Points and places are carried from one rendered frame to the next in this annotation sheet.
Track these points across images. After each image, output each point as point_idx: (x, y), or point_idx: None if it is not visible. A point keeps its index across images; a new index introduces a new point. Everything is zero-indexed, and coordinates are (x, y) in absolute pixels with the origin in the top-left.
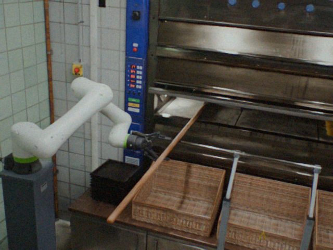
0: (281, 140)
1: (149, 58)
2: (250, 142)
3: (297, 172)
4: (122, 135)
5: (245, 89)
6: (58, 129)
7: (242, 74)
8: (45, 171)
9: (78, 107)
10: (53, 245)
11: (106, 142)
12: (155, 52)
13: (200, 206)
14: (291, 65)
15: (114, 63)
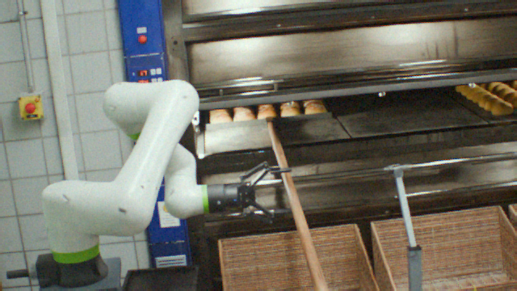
0: (438, 139)
1: (170, 49)
2: (385, 161)
3: (475, 186)
4: (195, 188)
5: (362, 64)
6: (145, 170)
7: (349, 40)
8: (119, 272)
9: (156, 126)
10: None
11: (108, 242)
12: (182, 36)
13: None
14: (426, 7)
15: (101, 77)
